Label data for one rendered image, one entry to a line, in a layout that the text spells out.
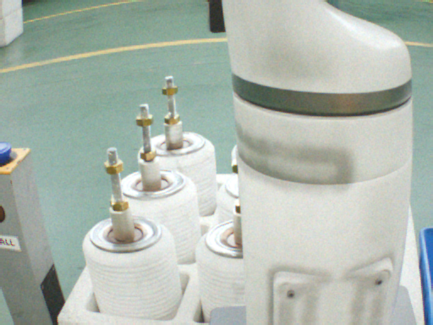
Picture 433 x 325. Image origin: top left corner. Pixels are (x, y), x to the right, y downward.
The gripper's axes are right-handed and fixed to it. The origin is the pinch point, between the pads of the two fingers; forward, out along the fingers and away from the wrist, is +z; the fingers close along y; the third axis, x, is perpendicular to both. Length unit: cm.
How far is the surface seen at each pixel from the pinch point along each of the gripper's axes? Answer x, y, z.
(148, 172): -7.6, -6.1, 16.3
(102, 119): 15, -111, 40
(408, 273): 12.7, 17.0, 25.0
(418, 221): 46, -17, 40
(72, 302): -21.0, 1.8, 26.3
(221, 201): -1.9, -0.4, 18.8
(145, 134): -7.5, -6.6, 12.2
